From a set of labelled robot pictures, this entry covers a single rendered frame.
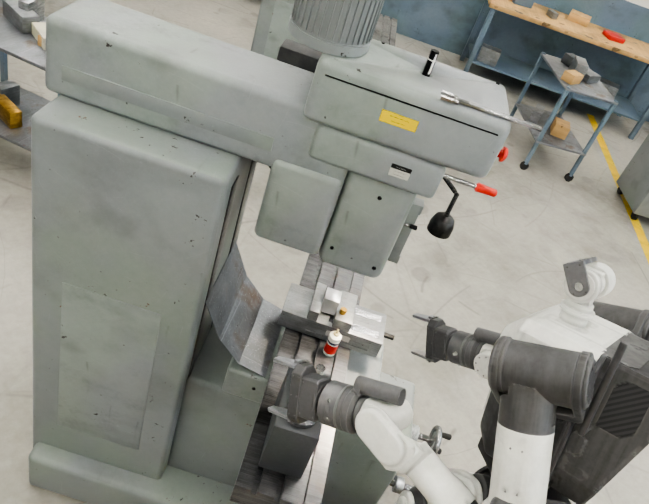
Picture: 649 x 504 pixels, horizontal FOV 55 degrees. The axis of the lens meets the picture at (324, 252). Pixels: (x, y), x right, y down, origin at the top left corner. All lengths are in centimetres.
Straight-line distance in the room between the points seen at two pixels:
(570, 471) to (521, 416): 23
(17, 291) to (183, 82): 204
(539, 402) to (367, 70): 82
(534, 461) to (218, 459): 157
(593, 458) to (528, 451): 19
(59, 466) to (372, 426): 163
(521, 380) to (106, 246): 117
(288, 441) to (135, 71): 99
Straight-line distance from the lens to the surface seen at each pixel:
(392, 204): 164
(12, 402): 299
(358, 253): 173
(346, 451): 226
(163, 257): 174
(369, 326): 213
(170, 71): 160
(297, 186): 163
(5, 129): 401
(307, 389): 126
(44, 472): 265
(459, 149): 152
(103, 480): 256
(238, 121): 159
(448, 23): 829
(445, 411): 342
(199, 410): 227
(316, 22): 148
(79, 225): 180
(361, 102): 149
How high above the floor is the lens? 241
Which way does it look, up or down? 37 degrees down
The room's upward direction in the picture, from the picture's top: 20 degrees clockwise
